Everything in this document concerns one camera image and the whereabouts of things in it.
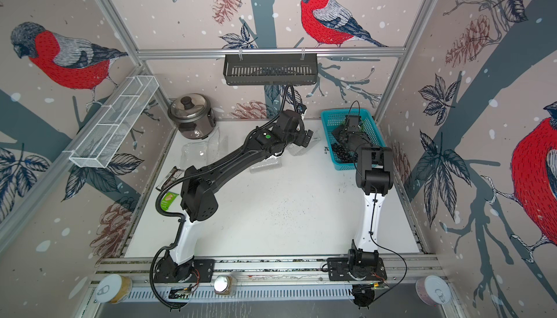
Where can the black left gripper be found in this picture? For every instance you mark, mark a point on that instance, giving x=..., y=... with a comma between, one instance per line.
x=301, y=140

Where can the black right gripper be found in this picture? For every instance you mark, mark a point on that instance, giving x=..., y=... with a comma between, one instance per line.
x=338, y=130

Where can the silver rice cooker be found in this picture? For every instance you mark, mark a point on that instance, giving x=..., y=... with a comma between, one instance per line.
x=193, y=115

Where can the small round silver light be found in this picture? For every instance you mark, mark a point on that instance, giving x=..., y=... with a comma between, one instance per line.
x=223, y=285

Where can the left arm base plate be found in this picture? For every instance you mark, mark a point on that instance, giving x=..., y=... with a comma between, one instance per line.
x=193, y=271

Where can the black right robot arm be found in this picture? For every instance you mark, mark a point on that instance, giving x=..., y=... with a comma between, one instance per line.
x=374, y=175

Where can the white tape roll left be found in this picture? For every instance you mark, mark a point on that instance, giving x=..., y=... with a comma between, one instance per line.
x=113, y=289

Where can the teal plastic basket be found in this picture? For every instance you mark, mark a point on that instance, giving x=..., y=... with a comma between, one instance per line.
x=335, y=117

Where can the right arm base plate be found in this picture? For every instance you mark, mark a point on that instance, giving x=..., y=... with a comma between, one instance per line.
x=367, y=269

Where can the black hanging wire basket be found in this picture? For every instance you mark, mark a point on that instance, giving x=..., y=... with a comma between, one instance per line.
x=271, y=70

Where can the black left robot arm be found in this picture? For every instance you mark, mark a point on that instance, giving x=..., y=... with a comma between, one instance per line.
x=200, y=185

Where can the white tape roll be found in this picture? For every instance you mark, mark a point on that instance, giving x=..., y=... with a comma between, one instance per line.
x=433, y=290
x=113, y=289

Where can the white wire mesh shelf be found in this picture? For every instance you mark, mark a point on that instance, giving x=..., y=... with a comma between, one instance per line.
x=101, y=143

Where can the white tape roll right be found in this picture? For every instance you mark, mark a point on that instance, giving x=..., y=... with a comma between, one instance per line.
x=433, y=290

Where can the black grape bunch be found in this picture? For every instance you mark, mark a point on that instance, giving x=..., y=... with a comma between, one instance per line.
x=342, y=155

